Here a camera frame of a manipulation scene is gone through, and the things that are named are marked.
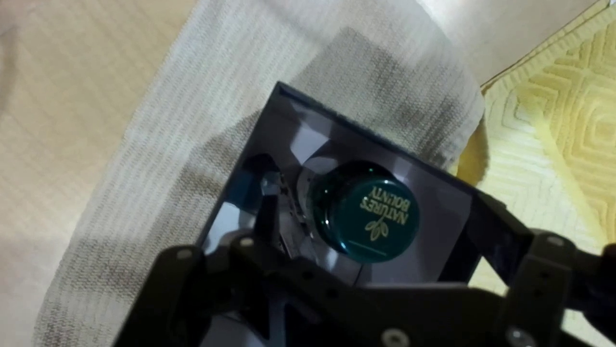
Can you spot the yellow patterned cloth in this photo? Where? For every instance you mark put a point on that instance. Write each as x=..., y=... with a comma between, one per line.
x=551, y=127

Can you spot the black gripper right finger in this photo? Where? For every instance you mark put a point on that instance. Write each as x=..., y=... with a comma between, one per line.
x=540, y=282

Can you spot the black open box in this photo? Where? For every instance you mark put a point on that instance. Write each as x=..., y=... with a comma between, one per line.
x=301, y=127

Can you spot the white and grey cloth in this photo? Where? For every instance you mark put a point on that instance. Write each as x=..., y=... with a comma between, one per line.
x=161, y=160

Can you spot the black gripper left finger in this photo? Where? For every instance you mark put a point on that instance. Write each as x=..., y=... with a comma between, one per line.
x=166, y=295

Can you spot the bottle with green cap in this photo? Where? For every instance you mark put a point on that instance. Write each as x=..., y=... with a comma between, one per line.
x=376, y=214

